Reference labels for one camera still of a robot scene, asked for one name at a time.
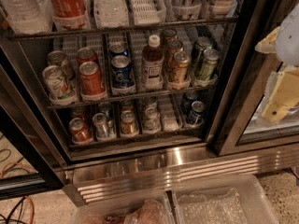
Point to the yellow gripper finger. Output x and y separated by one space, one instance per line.
281 94
268 44

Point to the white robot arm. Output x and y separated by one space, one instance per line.
287 43

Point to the green can front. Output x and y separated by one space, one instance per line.
205 70

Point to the green can behind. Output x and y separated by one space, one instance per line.
199 46

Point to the gold can front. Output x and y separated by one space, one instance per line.
179 67

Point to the gold can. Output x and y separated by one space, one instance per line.
168 34
179 67
171 47

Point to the blue can bottom right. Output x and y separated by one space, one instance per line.
196 112

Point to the dark blue can behind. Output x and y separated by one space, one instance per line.
188 98

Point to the gold can middle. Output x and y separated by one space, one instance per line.
171 47

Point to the gold can back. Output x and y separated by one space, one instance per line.
168 34

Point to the white empty shelf tray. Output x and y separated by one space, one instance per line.
146 12

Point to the grey can bottom shelf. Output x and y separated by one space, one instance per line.
151 120

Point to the blue pepsi can front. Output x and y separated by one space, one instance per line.
121 69

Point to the blue pepsi can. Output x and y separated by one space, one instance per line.
121 69
117 49

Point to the blue pepsi can behind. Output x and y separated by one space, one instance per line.
117 49

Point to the brown can bottom shelf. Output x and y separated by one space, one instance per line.
128 123

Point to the stainless steel display fridge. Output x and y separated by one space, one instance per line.
232 137

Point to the orange soda can front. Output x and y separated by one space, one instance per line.
91 79

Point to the orange soda can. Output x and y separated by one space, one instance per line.
86 54
91 79

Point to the orange soda can behind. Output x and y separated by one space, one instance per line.
86 54

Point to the silver can bottom shelf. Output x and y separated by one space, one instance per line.
101 126

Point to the red can bottom shelf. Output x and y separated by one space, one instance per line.
79 130

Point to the silver can behind left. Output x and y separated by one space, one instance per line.
58 57

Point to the white green soda can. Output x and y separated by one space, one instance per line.
57 82

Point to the clear plastic bin right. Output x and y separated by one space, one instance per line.
225 199

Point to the clear plastic bin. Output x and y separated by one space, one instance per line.
225 199
143 207

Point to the brown tea bottle white cap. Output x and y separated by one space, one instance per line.
152 61

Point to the clear water bottle centre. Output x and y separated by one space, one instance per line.
110 13

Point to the clear water bottle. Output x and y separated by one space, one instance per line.
110 13
28 16

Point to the clear plastic bin left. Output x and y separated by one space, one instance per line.
143 207

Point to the clear water bottle left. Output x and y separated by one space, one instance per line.
28 16

